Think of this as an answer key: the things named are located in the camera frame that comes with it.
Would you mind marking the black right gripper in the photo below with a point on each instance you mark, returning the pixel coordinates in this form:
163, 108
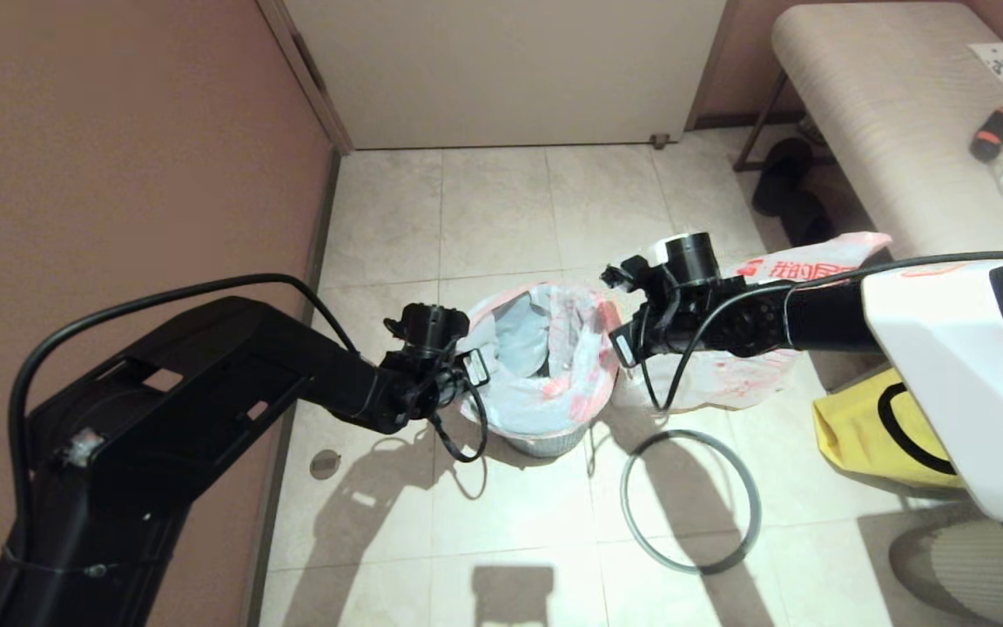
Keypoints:
654, 335

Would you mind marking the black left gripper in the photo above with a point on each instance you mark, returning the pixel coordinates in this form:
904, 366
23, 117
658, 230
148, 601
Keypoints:
458, 379

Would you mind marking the white and red plastic bag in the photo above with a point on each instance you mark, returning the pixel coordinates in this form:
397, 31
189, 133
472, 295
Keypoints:
545, 401

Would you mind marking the spare white red plastic bag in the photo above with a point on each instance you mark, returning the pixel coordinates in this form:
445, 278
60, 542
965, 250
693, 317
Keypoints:
754, 383

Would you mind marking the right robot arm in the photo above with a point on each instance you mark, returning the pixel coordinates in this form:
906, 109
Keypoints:
945, 366

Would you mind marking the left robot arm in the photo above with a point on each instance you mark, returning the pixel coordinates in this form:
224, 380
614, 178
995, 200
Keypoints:
162, 409

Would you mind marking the black round trash bin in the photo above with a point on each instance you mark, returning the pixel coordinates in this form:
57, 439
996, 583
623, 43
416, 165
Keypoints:
545, 444

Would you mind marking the yellow fabric bag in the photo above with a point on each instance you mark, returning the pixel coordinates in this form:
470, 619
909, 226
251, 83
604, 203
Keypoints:
858, 427

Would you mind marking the round grey floor disc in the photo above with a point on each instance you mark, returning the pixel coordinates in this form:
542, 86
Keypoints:
325, 463

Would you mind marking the black slipper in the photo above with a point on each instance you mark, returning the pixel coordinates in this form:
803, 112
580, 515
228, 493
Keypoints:
811, 225
780, 174

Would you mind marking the small metal door stop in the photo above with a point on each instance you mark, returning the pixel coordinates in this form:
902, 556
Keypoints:
660, 139

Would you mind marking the pale door panel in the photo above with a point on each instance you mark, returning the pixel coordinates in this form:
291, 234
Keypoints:
510, 70

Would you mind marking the light wood bench metal legs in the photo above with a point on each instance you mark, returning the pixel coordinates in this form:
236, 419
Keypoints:
885, 131

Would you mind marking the grey ribbed round stool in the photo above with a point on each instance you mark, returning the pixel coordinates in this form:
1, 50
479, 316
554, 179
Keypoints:
945, 579

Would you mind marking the black and red marker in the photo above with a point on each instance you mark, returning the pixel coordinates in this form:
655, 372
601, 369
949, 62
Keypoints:
992, 135

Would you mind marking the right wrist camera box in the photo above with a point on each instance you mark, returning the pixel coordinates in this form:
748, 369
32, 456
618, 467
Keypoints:
632, 274

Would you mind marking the brown door frame post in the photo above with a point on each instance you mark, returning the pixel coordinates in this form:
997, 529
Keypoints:
710, 70
306, 74

